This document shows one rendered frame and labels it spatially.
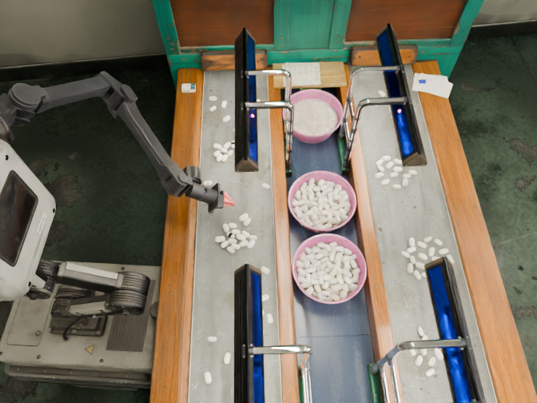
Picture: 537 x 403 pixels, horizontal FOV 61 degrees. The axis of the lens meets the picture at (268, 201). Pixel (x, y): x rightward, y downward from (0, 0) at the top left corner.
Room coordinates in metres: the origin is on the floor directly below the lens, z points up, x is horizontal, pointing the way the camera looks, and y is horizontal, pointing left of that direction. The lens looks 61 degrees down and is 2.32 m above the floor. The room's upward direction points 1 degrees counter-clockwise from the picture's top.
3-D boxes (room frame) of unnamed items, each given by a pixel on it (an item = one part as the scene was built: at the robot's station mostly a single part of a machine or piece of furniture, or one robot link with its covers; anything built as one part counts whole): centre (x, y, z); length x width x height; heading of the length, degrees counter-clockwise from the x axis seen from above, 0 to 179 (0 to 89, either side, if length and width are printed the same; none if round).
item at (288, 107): (1.14, -0.01, 0.90); 0.20 x 0.19 x 0.45; 1
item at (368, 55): (1.59, -0.54, 0.83); 0.30 x 0.06 x 0.07; 91
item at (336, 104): (1.32, -0.20, 0.72); 0.27 x 0.27 x 0.10
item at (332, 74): (1.53, -0.20, 0.77); 0.33 x 0.15 x 0.01; 91
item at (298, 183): (0.88, -0.21, 0.72); 0.27 x 0.27 x 0.10
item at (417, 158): (1.15, -0.49, 1.08); 0.62 x 0.08 x 0.07; 1
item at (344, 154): (1.14, -0.41, 0.90); 0.20 x 0.19 x 0.45; 1
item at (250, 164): (1.14, 0.07, 1.08); 0.62 x 0.08 x 0.07; 1
